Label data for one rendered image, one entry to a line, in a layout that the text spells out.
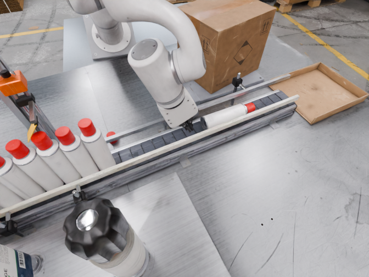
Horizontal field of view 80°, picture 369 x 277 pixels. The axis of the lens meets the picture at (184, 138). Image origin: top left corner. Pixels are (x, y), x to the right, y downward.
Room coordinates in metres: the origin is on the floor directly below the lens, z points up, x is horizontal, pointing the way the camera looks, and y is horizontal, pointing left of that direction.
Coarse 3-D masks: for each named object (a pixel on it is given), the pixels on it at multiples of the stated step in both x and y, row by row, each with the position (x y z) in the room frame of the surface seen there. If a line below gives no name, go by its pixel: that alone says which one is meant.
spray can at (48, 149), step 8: (32, 136) 0.31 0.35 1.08; (40, 136) 0.31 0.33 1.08; (48, 136) 0.32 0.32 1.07; (40, 144) 0.30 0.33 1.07; (48, 144) 0.31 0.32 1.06; (56, 144) 0.32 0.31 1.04; (40, 152) 0.29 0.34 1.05; (48, 152) 0.29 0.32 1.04; (56, 152) 0.30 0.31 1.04; (48, 160) 0.29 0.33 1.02; (56, 160) 0.29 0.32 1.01; (64, 160) 0.30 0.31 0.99; (56, 168) 0.29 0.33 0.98; (64, 168) 0.29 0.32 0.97; (72, 168) 0.31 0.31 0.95; (64, 176) 0.29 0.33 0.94; (72, 176) 0.30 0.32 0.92; (80, 176) 0.31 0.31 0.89
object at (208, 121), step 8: (240, 104) 0.58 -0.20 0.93; (248, 104) 0.59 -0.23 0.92; (216, 112) 0.54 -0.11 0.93; (224, 112) 0.54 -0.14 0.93; (232, 112) 0.54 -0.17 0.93; (240, 112) 0.55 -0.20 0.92; (248, 112) 0.56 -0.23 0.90; (200, 120) 0.53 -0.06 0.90; (208, 120) 0.50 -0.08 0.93; (216, 120) 0.51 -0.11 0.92; (224, 120) 0.51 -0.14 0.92; (208, 128) 0.49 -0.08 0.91
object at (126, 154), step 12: (276, 96) 0.68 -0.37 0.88; (276, 108) 0.61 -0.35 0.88; (252, 120) 0.55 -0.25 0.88; (168, 132) 0.49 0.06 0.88; (180, 132) 0.49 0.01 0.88; (192, 132) 0.49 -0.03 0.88; (216, 132) 0.49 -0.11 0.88; (144, 144) 0.44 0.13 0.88; (156, 144) 0.44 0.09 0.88; (168, 144) 0.44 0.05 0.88; (192, 144) 0.44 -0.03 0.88; (120, 156) 0.39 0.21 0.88; (132, 156) 0.39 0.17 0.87; (156, 156) 0.39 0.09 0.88; (132, 168) 0.35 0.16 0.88; (96, 180) 0.30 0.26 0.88; (36, 204) 0.23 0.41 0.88; (12, 216) 0.20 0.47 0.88
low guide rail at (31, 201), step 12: (264, 108) 0.57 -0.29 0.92; (240, 120) 0.52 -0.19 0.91; (204, 132) 0.46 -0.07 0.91; (180, 144) 0.42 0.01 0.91; (144, 156) 0.37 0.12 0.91; (108, 168) 0.33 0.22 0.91; (120, 168) 0.33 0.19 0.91; (84, 180) 0.29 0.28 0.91; (48, 192) 0.25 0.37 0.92; (60, 192) 0.26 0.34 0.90; (24, 204) 0.22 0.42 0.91; (0, 216) 0.19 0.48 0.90
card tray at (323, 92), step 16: (320, 64) 0.92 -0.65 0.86; (288, 80) 0.84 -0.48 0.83; (304, 80) 0.84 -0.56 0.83; (320, 80) 0.84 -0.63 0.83; (336, 80) 0.83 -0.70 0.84; (288, 96) 0.73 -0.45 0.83; (304, 96) 0.73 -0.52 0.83; (320, 96) 0.73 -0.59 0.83; (336, 96) 0.73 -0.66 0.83; (352, 96) 0.73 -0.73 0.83; (304, 112) 0.63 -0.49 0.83; (320, 112) 0.63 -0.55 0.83; (336, 112) 0.63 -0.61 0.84
